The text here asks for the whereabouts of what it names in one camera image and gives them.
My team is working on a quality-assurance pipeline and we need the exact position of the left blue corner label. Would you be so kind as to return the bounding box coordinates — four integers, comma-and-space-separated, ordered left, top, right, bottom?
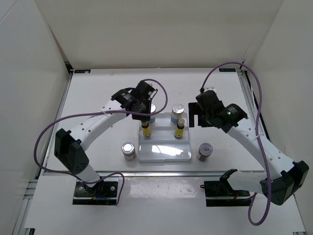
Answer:
74, 70, 91, 74

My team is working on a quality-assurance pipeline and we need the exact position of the small yellow bottle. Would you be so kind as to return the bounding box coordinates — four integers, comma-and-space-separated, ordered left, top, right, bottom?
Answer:
174, 118, 185, 139
141, 120, 152, 138

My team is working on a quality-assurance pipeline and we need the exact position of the red-label spice jar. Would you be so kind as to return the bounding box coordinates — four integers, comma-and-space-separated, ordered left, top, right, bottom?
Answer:
196, 143, 213, 162

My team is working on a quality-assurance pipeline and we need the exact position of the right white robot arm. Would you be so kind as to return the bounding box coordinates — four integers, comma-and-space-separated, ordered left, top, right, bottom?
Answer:
188, 90, 309, 205

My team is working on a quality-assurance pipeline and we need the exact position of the white tiered organizer tray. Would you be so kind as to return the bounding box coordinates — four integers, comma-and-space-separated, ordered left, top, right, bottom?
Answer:
137, 113, 191, 163

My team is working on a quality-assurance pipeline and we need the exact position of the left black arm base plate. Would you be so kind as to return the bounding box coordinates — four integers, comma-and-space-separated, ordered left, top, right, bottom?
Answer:
72, 177, 119, 206

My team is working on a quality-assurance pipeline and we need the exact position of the blue corner label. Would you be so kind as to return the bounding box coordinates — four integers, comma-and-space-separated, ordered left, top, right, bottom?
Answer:
219, 68, 236, 72
74, 70, 91, 74

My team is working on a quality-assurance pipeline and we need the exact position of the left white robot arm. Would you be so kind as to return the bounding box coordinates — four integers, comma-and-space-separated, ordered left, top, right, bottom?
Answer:
54, 81, 156, 196

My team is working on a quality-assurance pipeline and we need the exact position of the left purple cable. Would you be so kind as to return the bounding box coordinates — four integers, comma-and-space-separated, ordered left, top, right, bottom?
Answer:
33, 78, 168, 205

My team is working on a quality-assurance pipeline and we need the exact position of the right blue corner label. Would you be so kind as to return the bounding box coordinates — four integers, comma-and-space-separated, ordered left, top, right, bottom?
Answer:
219, 68, 236, 72

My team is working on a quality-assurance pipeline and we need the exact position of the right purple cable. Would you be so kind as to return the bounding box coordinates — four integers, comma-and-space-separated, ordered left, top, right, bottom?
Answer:
200, 61, 273, 226

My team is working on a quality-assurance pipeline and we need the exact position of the purple cable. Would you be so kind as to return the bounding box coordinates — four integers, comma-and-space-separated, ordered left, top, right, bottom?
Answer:
33, 78, 168, 205
200, 61, 273, 226

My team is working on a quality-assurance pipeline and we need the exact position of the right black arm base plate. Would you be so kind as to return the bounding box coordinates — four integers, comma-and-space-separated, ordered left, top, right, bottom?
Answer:
200, 181, 251, 207

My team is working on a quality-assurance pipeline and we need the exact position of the silver-lid spice jar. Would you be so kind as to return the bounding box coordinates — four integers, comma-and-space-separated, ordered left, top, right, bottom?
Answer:
121, 142, 136, 161

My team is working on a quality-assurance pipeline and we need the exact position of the tall white shaker bottle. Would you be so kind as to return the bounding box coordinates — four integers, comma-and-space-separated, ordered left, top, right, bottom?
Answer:
170, 103, 184, 126
149, 104, 156, 126

